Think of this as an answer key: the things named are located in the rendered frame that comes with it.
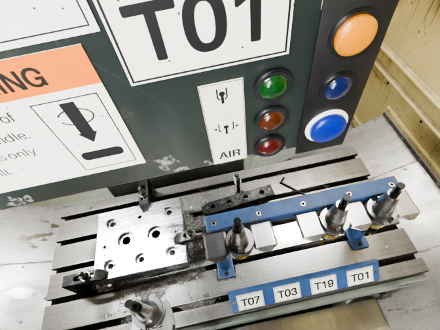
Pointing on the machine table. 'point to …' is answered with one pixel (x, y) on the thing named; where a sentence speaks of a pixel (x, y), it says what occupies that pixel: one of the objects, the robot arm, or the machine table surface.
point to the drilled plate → (161, 262)
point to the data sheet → (43, 21)
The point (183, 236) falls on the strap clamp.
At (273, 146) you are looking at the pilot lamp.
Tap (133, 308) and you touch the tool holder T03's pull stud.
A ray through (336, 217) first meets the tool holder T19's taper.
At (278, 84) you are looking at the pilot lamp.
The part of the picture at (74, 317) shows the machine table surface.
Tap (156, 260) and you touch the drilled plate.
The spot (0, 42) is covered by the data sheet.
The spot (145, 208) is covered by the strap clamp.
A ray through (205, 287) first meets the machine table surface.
